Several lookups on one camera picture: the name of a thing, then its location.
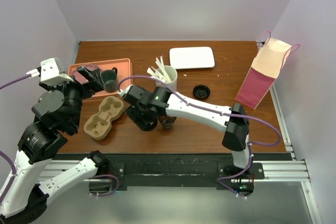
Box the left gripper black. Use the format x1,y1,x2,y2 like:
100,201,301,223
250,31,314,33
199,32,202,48
41,65,105,130

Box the black coffee cup lid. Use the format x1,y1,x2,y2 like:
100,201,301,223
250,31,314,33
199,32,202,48
140,119,158,132

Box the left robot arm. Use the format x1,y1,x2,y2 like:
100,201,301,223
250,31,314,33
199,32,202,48
1,66,109,223

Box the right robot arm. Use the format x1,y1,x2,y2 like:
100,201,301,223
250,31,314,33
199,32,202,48
119,84,253,178

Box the pink dotted plate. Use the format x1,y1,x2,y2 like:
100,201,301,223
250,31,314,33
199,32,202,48
73,72,88,84

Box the dark green mug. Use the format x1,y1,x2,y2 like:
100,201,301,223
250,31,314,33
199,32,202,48
100,67,119,93

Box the pink plastic tray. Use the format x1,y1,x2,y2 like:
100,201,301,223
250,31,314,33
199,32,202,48
68,58,133,101

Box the white paper stir sticks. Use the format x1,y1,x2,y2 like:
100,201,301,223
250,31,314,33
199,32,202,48
147,56,172,83

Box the white cylindrical holder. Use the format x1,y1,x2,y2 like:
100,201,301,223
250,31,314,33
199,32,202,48
164,66,177,91

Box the cardboard cup carrier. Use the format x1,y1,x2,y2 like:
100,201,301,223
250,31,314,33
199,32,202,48
83,96,125,141

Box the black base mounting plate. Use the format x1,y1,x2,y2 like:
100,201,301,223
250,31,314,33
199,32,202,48
49,152,293,192

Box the white rectangular plate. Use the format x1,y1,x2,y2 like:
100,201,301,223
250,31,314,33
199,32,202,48
169,47,215,70

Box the pink paper gift bag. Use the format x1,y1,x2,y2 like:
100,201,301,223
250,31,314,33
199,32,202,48
235,31,300,110

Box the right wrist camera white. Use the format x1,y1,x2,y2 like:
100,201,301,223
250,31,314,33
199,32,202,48
118,84,133,98

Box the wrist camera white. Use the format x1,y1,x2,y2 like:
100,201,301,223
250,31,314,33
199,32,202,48
118,84,133,98
26,58,74,87

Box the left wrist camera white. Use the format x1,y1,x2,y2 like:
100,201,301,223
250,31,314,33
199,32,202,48
26,58,74,87

